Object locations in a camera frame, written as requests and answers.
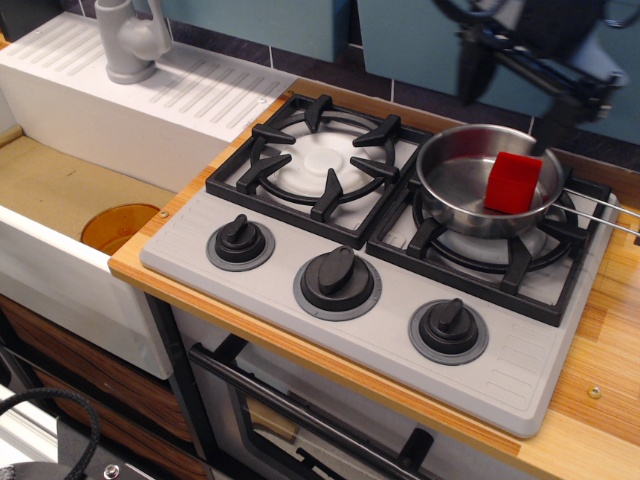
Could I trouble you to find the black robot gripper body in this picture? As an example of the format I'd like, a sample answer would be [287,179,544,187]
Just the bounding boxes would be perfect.
[457,14,630,123]

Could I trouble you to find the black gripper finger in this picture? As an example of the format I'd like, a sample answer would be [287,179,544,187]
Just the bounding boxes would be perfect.
[457,41,498,105]
[529,96,580,155]

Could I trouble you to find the red wooden cube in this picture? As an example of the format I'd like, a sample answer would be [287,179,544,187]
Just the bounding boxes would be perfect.
[484,152,543,214]

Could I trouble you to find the small stainless steel pan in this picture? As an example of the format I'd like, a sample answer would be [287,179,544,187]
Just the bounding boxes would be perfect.
[415,124,608,239]

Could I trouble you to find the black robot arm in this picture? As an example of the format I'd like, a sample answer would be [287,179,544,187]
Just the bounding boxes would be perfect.
[457,1,639,156]

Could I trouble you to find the grey toy stove top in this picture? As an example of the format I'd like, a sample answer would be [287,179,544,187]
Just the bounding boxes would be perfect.
[139,93,622,440]

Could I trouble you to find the black right stove knob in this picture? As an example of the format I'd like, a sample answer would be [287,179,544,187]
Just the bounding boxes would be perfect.
[408,298,489,366]

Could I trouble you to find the black stove knob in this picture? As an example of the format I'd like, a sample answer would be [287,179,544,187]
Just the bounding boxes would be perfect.
[293,246,382,322]
[206,214,276,272]
[408,298,489,366]

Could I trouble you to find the black middle stove knob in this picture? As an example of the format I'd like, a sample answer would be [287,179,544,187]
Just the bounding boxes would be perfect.
[293,246,382,322]

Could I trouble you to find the black left stove knob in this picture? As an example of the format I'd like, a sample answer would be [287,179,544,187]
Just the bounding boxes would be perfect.
[206,214,276,272]

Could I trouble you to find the black right burner grate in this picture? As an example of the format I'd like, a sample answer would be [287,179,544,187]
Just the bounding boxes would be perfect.
[366,172,612,326]

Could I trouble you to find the black burner grate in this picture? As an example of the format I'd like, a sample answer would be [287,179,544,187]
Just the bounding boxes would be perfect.
[366,172,612,326]
[206,94,431,248]

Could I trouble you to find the black left burner grate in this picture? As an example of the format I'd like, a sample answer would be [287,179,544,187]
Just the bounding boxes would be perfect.
[206,94,431,248]

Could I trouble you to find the grey toy faucet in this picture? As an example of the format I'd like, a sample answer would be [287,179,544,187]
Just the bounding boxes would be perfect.
[95,0,172,85]

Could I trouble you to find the white toy sink unit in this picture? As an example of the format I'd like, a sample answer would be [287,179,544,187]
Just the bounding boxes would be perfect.
[1,13,293,379]

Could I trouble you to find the orange translucent plate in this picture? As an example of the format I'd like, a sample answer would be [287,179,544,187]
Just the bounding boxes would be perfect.
[80,203,159,255]

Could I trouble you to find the wood grain drawer fronts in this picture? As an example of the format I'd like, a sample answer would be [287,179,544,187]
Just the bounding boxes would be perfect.
[1,296,211,479]

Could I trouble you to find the oven door with black handle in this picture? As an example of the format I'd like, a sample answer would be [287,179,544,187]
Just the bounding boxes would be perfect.
[186,335,526,479]

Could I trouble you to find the black braided foreground cable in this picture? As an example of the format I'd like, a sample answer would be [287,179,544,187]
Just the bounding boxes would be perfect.
[0,388,101,480]

